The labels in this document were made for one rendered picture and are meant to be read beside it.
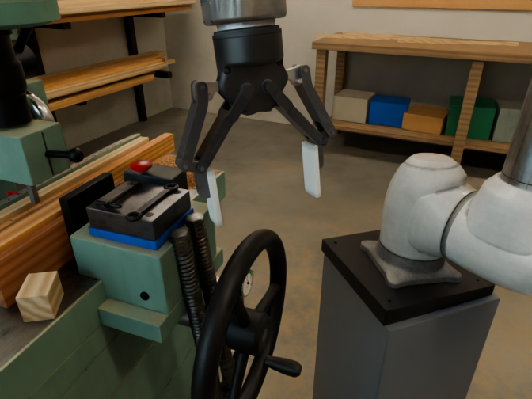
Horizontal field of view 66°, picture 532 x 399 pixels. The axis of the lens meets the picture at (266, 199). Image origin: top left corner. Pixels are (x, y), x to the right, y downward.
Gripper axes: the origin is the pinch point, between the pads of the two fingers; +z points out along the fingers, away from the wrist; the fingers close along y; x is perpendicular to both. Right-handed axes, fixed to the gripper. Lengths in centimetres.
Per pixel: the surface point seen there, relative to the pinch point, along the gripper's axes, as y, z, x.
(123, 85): -16, 11, -294
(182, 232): 10.8, 2.0, -1.7
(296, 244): -67, 89, -128
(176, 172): 8.5, -2.8, -10.7
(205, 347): 12.7, 10.8, 9.0
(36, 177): 25.9, -4.7, -16.3
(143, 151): 8.8, 0.7, -39.6
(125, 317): 19.8, 11.8, -2.8
